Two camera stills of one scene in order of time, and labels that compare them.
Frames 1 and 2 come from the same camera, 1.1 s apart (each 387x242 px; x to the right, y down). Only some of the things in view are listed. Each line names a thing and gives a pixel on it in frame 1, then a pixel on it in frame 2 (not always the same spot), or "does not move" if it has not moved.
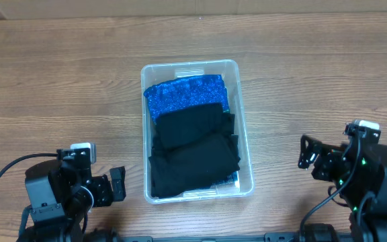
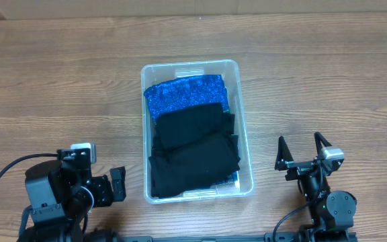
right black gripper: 332,159 -> 285,154
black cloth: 176,171 does not move
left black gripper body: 103,189 does not move
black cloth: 228,124 does not move
